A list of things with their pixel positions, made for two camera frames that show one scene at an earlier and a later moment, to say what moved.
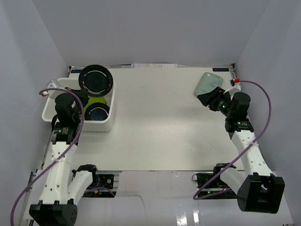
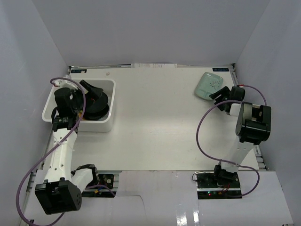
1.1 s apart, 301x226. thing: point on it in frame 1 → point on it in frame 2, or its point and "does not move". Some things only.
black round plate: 97,112 does not move
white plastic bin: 48,110 does not move
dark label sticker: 220,69 does not move
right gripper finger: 213,105 → 219,100
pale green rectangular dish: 208,82 does not move
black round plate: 96,80 → 97,106
